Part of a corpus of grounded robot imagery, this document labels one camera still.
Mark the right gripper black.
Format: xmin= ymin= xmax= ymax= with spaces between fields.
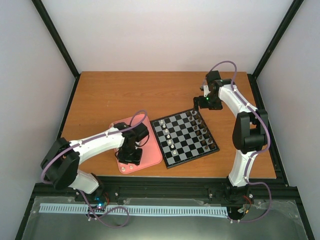
xmin=193 ymin=93 xmax=223 ymax=111

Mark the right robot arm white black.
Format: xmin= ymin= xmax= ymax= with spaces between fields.
xmin=193 ymin=70 xmax=270 ymax=187

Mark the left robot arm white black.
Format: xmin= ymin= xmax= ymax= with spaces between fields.
xmin=40 ymin=122 xmax=149 ymax=202

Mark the pink plastic tray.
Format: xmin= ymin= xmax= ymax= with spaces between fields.
xmin=112 ymin=113 xmax=163 ymax=174

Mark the black white chessboard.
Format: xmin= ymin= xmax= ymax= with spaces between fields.
xmin=150 ymin=109 xmax=220 ymax=169

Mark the dark rook near corner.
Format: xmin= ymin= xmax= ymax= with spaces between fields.
xmin=209 ymin=143 xmax=216 ymax=149

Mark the black aluminium base frame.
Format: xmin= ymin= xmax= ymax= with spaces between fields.
xmin=15 ymin=176 xmax=315 ymax=240

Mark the light blue slotted cable duct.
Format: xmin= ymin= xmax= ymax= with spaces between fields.
xmin=38 ymin=203 xmax=228 ymax=218

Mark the right black frame post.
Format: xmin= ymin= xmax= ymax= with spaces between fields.
xmin=251 ymin=0 xmax=305 ymax=79

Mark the black frame post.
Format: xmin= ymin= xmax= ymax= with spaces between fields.
xmin=31 ymin=0 xmax=81 ymax=79
xmin=251 ymin=0 xmax=305 ymax=79

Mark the left black frame post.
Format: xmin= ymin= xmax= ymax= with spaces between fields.
xmin=31 ymin=0 xmax=81 ymax=79

